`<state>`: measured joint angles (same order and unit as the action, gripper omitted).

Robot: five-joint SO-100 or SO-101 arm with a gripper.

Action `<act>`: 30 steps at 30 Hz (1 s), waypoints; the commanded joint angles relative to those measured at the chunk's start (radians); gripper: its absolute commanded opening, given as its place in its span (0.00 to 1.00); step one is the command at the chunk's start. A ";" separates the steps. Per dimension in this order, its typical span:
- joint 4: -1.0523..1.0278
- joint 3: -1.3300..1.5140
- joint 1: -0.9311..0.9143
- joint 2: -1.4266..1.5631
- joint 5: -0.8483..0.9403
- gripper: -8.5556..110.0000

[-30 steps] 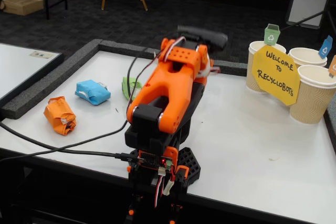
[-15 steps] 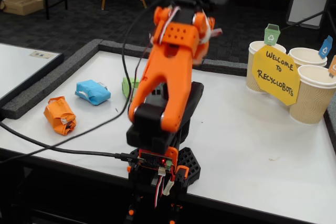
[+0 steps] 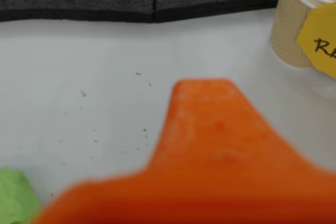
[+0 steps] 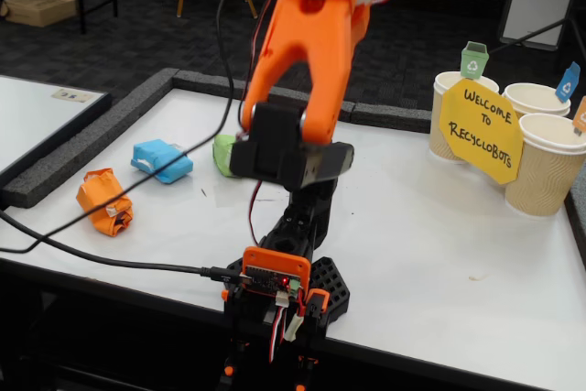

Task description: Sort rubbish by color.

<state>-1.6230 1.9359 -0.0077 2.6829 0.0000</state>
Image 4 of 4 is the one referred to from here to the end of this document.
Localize black camera cable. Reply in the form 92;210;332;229
0;0;260;255

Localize red and black servo wire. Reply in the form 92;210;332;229
248;179;266;245

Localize green paper-wrapped rubbish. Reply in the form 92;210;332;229
212;133;244;178

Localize paper cup with green tag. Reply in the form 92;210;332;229
429;71;500;164

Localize blue paper-wrapped rubbish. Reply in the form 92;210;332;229
130;138;194;185

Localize small paper label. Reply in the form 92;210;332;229
51;88;95;103

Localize black controller USB cable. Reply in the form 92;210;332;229
0;209;252;283

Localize orange recycling bin tag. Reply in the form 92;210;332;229
571;95;586;138

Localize white panel with black frame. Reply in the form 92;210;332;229
498;0;582;51

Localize paper cup with orange tag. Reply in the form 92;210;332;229
505;113;586;218

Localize whiteboard with black frame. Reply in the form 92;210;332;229
0;73;114;186

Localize paper cup with blue tag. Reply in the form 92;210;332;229
502;82;572;120

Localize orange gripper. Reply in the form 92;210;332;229
352;0;374;51

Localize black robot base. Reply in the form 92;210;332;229
222;255;352;391

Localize dark grey foam strip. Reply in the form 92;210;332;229
0;68;180;209
171;69;434;135
563;179;586;255

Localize orange controller board holder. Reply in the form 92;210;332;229
241;246;312;297

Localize green recycling bin tag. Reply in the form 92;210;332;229
460;40;490;79

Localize orange paper-wrapped rubbish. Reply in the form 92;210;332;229
75;168;135;237

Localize blue recycling bin tag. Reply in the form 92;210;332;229
555;60;581;103

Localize white red black wire bundle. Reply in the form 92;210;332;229
267;303;288;364

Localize cardboard box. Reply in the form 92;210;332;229
0;0;78;28

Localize black metal bar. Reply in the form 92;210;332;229
487;17;571;57

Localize yellow welcome sign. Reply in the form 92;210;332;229
438;78;525;186

